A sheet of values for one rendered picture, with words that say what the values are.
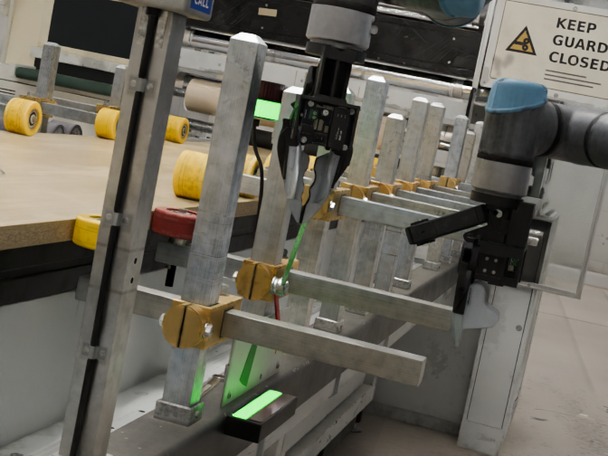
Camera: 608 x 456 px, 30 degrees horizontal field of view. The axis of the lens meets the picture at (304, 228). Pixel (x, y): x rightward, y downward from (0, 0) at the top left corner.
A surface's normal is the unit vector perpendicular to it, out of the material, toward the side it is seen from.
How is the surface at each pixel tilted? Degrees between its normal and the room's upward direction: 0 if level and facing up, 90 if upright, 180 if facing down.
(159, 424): 0
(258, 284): 90
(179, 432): 0
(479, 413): 90
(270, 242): 90
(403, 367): 90
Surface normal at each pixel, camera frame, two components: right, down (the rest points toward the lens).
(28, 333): 0.95, 0.22
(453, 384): -0.25, 0.05
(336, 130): 0.08, 0.12
